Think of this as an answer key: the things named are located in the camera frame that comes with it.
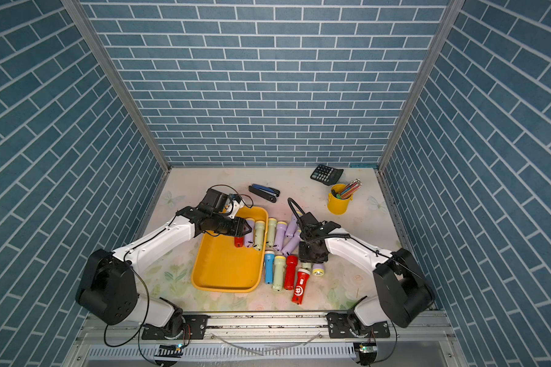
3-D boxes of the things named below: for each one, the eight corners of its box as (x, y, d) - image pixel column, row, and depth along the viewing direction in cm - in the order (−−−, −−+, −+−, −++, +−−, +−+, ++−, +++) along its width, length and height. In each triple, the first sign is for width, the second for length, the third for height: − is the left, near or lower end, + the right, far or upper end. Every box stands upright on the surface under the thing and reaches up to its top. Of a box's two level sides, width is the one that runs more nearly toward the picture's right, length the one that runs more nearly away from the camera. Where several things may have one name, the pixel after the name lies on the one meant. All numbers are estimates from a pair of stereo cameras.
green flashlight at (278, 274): (272, 291, 82) (272, 289, 80) (273, 258, 90) (273, 255, 88) (285, 291, 82) (285, 289, 80) (285, 258, 90) (285, 255, 88)
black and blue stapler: (247, 192, 112) (246, 189, 111) (254, 183, 116) (254, 180, 114) (274, 203, 108) (274, 201, 106) (280, 194, 112) (280, 191, 110)
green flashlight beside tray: (265, 247, 94) (265, 241, 90) (269, 223, 101) (268, 217, 97) (274, 247, 94) (273, 242, 90) (277, 223, 101) (276, 217, 97)
